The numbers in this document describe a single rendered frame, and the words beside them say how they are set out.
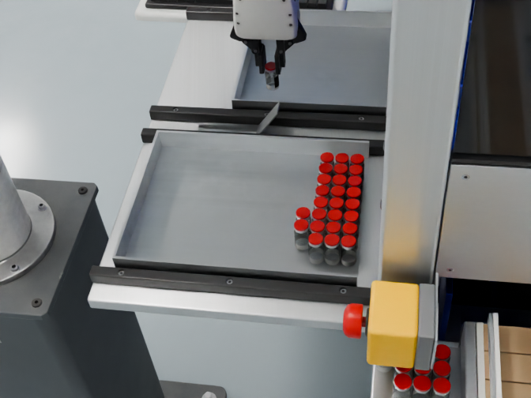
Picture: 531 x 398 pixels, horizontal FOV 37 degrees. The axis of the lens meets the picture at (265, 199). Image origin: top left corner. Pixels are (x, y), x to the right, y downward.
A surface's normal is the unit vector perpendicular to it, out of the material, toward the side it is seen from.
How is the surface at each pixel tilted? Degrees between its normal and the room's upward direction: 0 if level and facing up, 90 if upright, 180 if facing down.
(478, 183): 90
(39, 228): 0
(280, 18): 91
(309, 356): 0
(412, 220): 90
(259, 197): 0
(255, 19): 92
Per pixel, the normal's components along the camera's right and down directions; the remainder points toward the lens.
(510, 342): -0.07, -0.66
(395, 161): -0.15, 0.74
